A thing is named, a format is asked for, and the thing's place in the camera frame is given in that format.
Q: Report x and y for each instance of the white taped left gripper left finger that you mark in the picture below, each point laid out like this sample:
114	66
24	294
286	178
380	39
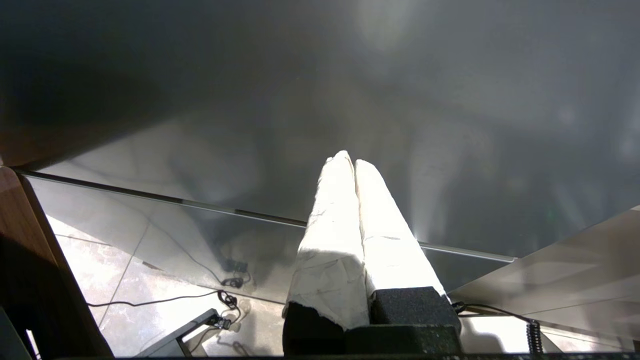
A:
330	260

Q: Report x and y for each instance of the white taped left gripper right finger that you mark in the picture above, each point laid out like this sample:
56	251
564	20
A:
395	260

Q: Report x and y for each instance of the black metal stand leg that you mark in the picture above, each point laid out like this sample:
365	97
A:
195	322

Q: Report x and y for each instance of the grey glossy appliance door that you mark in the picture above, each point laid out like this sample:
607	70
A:
300	75

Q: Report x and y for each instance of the brown wooden furniture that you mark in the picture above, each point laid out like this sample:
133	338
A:
30	250

